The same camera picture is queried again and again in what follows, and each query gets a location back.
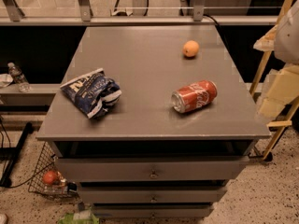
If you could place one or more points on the red coke can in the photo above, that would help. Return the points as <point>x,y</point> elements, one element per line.
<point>194,96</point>

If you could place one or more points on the middle grey drawer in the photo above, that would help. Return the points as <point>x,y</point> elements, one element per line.
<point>162,194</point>

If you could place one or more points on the black stand base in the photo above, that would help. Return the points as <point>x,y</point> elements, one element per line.
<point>11,155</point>

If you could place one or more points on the grey drawer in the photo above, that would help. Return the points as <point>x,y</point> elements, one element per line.
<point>162,194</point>
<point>151,169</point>
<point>152,210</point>

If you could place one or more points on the green white packet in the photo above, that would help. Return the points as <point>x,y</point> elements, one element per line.
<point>83,217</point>

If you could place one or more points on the grey drawer cabinet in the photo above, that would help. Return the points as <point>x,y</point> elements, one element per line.
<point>148,64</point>

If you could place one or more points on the orange fruit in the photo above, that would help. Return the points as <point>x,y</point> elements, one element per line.
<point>190,49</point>

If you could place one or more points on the blue chip bag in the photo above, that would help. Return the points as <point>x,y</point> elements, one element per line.
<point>94,94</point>

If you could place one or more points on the clear water bottle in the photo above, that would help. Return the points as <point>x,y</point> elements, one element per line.
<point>18,77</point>

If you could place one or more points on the top grey drawer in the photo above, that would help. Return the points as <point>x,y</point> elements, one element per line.
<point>151,169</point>

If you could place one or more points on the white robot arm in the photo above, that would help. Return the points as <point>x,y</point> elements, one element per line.
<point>286,45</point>

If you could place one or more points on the white crumpled cloth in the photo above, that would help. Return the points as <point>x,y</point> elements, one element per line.
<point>5,80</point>

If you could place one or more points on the red apple in basket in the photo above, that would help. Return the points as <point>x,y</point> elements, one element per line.
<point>50,177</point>

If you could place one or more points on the black wire basket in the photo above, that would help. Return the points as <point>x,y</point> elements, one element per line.
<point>61,189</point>

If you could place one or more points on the bottom grey drawer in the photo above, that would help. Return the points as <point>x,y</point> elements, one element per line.
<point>152,210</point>

